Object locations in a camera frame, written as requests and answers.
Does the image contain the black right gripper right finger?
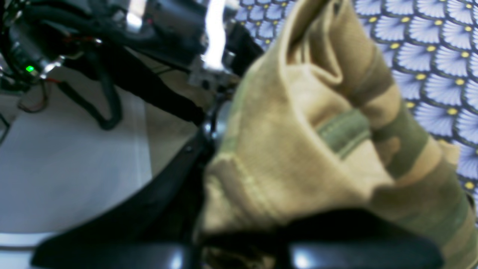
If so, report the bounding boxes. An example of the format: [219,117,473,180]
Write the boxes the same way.
[204,209,444,269]

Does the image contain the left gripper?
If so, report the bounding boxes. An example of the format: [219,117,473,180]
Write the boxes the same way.
[1,0,263,129]

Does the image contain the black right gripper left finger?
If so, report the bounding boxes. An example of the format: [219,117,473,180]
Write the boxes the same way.
[31,101,232,269]

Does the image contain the camouflage T-shirt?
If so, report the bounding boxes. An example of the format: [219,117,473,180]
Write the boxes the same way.
[195,0,477,269]

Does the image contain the fan-patterned tablecloth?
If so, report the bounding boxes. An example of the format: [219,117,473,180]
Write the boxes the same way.
[235,0,478,225]

